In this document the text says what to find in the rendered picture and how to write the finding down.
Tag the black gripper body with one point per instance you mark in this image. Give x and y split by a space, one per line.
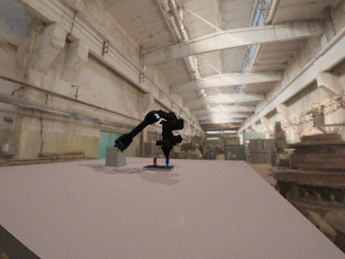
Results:
165 139

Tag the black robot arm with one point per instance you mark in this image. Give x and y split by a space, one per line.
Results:
172 123

